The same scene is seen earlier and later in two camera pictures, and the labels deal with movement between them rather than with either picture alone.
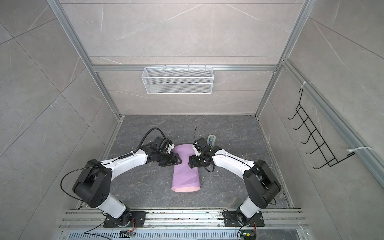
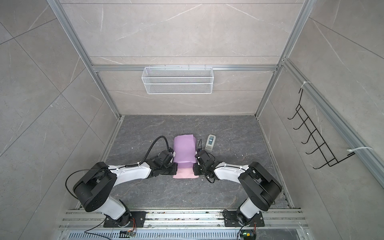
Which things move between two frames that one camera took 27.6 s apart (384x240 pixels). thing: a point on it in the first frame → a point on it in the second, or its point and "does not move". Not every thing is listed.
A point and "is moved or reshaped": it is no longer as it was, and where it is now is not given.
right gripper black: (192, 160) → (195, 166)
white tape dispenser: (211, 140) does not move
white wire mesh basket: (177, 80) does not move
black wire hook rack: (327, 153) does not move
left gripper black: (172, 161) → (176, 168)
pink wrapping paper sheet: (185, 179) is moved or reshaped
